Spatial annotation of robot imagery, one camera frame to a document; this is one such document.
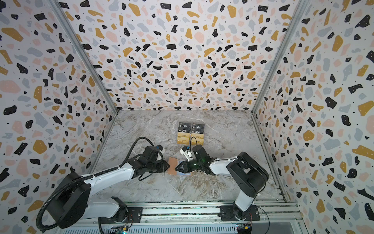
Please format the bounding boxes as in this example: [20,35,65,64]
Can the pink leather card holder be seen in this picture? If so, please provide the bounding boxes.
[167,157,192,176]

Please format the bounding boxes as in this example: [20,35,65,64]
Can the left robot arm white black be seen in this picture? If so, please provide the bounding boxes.
[37,145,169,231]

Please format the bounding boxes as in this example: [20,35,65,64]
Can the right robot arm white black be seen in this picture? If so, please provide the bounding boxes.
[175,145,269,220]

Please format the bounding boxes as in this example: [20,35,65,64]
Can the clear acrylic card tray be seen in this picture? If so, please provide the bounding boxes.
[176,121,206,147]

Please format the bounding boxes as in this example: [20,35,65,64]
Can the black card top right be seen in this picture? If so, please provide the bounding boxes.
[191,123,205,134]

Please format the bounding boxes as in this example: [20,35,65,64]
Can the black card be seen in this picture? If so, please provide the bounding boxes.
[191,123,205,134]
[178,122,192,133]

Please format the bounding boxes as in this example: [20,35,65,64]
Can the black card top left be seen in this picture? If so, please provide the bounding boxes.
[178,122,192,133]

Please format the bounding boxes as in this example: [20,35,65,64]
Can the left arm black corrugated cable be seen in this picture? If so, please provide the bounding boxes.
[35,136,155,232]

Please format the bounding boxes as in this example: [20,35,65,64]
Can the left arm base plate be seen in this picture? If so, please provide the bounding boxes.
[99,207,143,225]

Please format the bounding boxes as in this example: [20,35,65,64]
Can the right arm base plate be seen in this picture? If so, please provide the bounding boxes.
[218,205,260,222]

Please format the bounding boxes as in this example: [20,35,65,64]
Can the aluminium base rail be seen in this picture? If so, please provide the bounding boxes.
[52,199,307,234]

